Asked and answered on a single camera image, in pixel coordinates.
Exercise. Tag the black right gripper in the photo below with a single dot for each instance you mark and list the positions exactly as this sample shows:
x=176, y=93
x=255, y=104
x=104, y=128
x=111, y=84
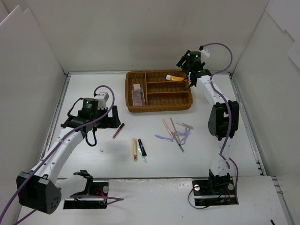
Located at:
x=183, y=62

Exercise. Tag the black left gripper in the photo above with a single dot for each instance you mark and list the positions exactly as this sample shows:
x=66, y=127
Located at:
x=113, y=118

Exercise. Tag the red lip gloss tube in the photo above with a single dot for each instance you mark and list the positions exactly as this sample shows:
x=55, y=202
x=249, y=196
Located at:
x=118, y=130

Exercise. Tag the orange sunscreen tube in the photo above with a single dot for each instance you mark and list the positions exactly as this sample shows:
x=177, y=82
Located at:
x=173, y=78

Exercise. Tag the beige concealer tube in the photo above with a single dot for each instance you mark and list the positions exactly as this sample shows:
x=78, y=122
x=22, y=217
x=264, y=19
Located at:
x=135, y=151

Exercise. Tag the clear mauve eyeshadow palette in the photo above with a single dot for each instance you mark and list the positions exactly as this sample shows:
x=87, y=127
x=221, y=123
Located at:
x=138, y=97

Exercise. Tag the pink rectangular compact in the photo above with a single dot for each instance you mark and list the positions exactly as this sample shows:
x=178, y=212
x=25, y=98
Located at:
x=136, y=86

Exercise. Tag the black makeup tube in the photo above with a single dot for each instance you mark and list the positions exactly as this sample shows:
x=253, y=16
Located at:
x=142, y=147

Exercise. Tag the pink makeup pen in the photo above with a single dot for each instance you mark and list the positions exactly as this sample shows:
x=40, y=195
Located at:
x=167, y=128

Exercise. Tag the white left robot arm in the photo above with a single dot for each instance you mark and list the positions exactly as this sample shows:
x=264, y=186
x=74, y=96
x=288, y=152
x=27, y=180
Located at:
x=39, y=189

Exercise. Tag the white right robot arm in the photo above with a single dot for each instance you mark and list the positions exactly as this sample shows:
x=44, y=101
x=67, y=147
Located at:
x=222, y=124

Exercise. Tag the pink white makeup pencil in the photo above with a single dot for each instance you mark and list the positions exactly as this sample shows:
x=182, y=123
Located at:
x=184, y=125

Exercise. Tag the grey makeup pencil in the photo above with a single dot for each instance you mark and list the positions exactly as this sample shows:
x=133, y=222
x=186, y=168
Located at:
x=177, y=141

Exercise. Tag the gold makeup pencil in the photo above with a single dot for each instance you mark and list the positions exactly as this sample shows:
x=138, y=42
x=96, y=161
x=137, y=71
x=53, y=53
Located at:
x=175, y=130

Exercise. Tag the brown wicker divided tray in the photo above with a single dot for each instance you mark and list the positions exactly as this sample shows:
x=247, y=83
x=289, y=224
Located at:
x=160, y=94

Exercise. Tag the mint green eyebrow razor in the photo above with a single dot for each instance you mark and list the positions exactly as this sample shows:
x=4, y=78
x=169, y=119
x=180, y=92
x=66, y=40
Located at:
x=140, y=151

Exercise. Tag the purple eyebrow razor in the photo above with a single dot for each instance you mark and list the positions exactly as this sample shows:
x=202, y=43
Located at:
x=164, y=138

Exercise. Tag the purple small scissors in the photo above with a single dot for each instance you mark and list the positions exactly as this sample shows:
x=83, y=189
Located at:
x=182, y=135

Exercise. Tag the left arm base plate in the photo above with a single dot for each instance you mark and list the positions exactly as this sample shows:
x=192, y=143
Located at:
x=98, y=189

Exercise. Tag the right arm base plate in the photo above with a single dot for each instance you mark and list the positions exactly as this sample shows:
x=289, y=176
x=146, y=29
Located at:
x=208, y=192

